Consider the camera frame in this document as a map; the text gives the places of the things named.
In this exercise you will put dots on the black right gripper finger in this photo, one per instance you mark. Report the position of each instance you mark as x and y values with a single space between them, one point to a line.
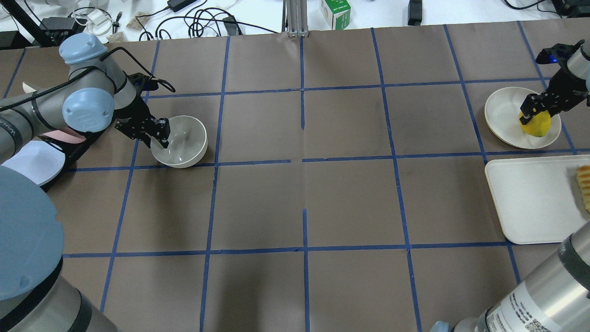
532 106

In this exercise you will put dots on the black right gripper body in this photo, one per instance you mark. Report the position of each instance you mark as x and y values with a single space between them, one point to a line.
563 86

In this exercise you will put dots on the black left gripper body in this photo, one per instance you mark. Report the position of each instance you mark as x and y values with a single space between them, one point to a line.
136 111

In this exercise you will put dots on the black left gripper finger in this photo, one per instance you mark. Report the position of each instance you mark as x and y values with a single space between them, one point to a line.
160 130

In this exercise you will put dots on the yellow lemon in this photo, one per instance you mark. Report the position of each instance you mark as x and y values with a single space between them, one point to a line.
538 126

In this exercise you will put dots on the white bowl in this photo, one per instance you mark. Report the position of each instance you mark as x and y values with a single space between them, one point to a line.
188 143

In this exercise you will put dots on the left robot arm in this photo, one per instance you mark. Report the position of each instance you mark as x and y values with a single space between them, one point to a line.
35 296

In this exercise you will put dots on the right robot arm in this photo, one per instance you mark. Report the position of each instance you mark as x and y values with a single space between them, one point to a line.
554 297

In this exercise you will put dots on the cream round plate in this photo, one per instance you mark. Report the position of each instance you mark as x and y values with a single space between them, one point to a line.
502 116

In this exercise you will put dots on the black dish rack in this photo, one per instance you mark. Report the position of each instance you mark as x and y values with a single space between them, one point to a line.
73 152

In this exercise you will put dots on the pink plate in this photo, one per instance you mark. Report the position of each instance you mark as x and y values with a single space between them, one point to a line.
66 135

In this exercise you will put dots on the white rectangular tray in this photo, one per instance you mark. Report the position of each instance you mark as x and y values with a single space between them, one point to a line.
537 199

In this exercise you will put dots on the lavender plate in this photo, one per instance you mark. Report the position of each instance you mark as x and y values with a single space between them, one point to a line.
39 161

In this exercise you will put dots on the black power adapter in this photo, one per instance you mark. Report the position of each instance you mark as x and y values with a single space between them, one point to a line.
414 13

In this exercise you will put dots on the green white box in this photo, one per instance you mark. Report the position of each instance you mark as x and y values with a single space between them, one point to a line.
337 13

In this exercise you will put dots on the aluminium frame post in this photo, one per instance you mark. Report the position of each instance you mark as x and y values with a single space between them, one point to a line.
294 21

